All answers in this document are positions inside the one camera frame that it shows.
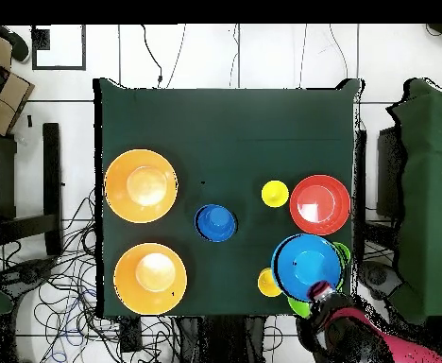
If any light blue plastic bowl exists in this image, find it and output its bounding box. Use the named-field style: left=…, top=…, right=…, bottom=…
left=270, top=233, right=346, bottom=304

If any dark blue plastic bowl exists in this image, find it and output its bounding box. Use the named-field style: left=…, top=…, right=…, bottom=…
left=194, top=203, right=238, bottom=244

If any orange plastic bowl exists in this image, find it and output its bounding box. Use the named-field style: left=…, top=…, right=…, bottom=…
left=113, top=242, right=188, bottom=316
left=104, top=148, right=179, bottom=224

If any green plastic bowl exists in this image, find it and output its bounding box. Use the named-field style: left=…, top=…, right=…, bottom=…
left=287, top=275, right=346, bottom=318

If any yellow plastic cup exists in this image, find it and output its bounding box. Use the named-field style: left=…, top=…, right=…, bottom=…
left=257, top=267, right=283, bottom=298
left=261, top=180, right=291, bottom=209

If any black equipment base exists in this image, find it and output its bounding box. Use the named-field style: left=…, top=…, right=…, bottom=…
left=0, top=257, right=58, bottom=290
left=358, top=260, right=401, bottom=302

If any red plastic bowl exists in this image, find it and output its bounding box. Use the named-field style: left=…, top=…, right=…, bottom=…
left=289, top=174, right=352, bottom=236

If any black box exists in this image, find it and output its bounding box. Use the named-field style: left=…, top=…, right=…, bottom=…
left=376, top=126, right=407, bottom=220

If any dark green tablecloth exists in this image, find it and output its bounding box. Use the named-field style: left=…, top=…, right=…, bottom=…
left=93, top=78, right=364, bottom=319

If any black power adapter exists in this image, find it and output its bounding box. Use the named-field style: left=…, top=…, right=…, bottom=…
left=119, top=316, right=144, bottom=353

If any person's foot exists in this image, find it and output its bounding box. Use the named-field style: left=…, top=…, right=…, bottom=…
left=0, top=25, right=31, bottom=64

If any tangle of floor cables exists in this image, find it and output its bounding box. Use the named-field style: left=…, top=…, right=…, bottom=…
left=0, top=188, right=192, bottom=363

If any black cable with plug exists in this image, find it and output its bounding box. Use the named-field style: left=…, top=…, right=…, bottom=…
left=141, top=24, right=164, bottom=89

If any black stand frame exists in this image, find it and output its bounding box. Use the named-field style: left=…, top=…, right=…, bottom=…
left=0, top=122, right=64, bottom=258

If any black square floor frame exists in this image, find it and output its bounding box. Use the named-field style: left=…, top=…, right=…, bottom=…
left=31, top=24, right=87, bottom=72

